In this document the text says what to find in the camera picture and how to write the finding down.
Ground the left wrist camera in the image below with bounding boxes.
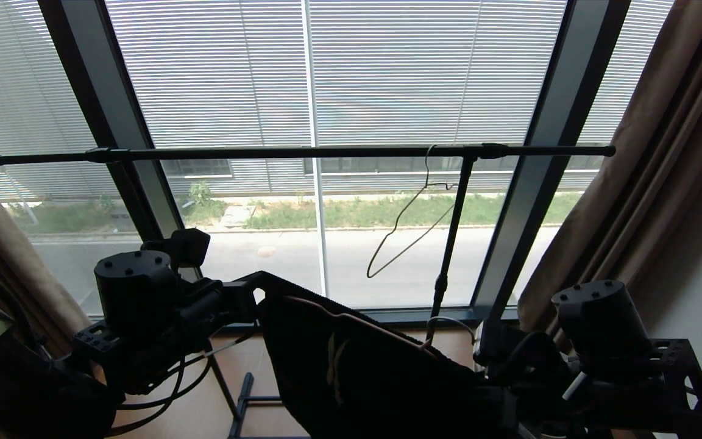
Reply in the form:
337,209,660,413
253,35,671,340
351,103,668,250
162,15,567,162
142,229,211,272

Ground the black cable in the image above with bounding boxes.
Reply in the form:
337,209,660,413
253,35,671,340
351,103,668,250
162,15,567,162
107,351,215,437

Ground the window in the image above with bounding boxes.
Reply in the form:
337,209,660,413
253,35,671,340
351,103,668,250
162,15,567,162
0,0,675,324

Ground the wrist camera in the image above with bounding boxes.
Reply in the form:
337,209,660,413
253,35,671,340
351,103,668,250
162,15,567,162
475,318,517,368
142,229,211,272

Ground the brown curtain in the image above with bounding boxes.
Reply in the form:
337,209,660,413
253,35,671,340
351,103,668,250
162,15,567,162
517,0,702,342
0,152,93,342

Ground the pink clothes hanger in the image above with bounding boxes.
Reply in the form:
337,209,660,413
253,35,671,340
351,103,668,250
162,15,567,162
278,294,478,354
366,145,458,279

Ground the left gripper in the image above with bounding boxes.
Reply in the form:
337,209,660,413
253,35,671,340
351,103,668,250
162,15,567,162
175,279,260,342

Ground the black clothes rack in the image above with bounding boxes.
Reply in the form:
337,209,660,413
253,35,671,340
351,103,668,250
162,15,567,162
0,143,617,439

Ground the black knit garment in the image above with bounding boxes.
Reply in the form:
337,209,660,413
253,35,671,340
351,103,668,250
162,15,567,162
257,271,510,439

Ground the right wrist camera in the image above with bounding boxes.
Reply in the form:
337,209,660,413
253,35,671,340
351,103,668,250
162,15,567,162
475,318,517,368

